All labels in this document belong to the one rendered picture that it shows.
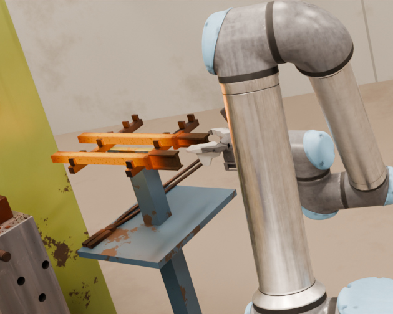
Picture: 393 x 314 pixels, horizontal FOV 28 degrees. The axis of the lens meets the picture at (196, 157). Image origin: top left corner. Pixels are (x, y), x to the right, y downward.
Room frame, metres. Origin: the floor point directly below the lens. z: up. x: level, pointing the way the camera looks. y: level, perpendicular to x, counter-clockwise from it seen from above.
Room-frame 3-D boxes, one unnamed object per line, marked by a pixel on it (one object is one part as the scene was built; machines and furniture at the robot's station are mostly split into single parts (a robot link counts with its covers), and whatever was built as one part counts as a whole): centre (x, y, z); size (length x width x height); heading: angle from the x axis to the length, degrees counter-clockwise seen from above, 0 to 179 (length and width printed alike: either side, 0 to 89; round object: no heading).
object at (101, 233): (2.21, 0.16, 0.77); 0.60 x 0.04 x 0.01; 134
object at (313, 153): (1.70, -0.25, 1.00); 0.12 x 0.09 x 0.10; 49
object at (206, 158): (1.84, -0.02, 1.00); 0.09 x 0.03 x 0.06; 74
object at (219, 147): (1.82, -0.06, 1.03); 0.09 x 0.05 x 0.02; 74
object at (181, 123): (2.14, 0.08, 1.02); 0.23 x 0.06 x 0.02; 50
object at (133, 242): (2.05, 0.16, 0.75); 0.40 x 0.30 x 0.02; 140
